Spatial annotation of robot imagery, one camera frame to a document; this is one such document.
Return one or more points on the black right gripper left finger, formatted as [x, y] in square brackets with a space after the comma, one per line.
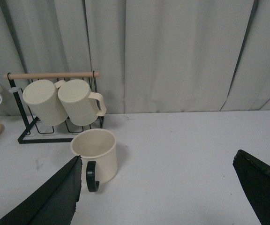
[54, 203]

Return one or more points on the cream mug on rack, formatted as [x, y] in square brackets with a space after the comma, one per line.
[82, 105]
[42, 98]

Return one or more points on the black metal mug rack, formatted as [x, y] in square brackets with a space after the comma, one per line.
[29, 125]

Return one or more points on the grey curtain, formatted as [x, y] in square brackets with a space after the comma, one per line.
[153, 56]

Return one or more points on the cream mug right on rack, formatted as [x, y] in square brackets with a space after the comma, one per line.
[82, 105]

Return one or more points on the cream mug left on rack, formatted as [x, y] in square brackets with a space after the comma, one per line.
[42, 98]

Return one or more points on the cream mug with black handle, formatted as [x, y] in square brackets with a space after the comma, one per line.
[97, 148]

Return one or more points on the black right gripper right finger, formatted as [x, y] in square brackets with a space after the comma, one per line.
[254, 177]

